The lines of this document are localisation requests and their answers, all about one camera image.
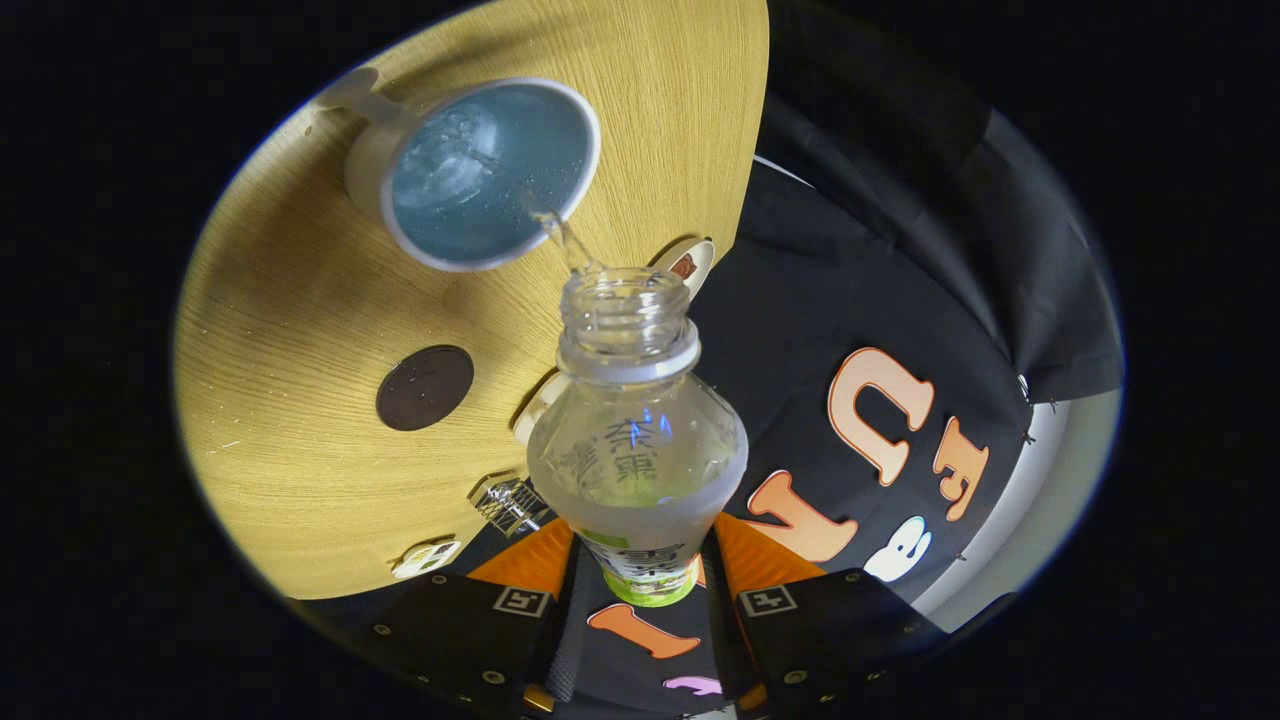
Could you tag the small beige plate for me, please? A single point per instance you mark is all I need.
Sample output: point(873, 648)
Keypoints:
point(703, 262)

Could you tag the dark brown round coaster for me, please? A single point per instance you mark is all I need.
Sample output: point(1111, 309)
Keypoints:
point(425, 388)

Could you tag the red-brown meat piece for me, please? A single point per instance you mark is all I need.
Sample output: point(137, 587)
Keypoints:
point(684, 266)

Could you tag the white toaster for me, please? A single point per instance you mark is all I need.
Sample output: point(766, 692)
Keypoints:
point(535, 410)

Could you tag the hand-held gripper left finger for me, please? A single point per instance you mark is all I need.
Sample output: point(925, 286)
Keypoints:
point(565, 640)

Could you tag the white cup with blue inside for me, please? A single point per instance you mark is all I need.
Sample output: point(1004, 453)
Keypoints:
point(480, 170)

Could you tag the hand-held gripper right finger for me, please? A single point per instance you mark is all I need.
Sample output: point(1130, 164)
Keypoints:
point(722, 630)

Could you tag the clear plastic juice bottle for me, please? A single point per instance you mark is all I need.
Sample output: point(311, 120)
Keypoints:
point(640, 460)

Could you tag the white divided dish with beans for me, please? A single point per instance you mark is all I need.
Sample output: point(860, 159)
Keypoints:
point(425, 560)

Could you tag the round wooden table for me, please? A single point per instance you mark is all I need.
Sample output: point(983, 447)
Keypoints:
point(300, 300)

